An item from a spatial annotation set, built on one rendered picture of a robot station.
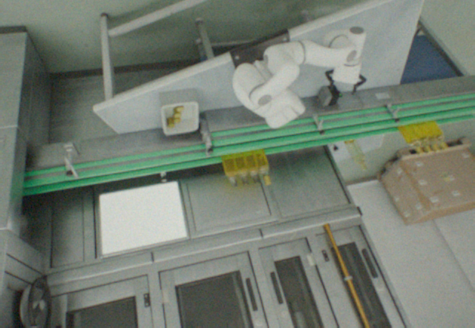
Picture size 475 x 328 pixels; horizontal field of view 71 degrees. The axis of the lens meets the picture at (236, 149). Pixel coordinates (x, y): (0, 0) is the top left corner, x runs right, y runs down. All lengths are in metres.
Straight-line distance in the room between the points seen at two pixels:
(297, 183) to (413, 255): 3.90
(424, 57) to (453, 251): 4.00
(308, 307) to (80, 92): 1.82
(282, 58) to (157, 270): 1.14
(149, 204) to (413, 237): 4.63
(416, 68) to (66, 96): 2.22
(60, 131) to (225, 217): 1.10
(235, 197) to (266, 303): 0.54
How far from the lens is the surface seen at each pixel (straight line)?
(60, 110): 2.31
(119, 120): 1.76
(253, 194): 1.85
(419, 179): 5.36
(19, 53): 2.14
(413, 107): 2.22
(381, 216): 5.70
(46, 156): 1.88
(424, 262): 5.77
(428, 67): 2.54
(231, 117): 1.76
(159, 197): 1.83
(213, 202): 1.81
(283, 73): 1.12
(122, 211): 1.83
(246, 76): 1.18
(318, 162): 2.09
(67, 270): 1.81
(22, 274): 1.66
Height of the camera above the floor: 1.84
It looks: 30 degrees down
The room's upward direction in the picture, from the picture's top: 163 degrees clockwise
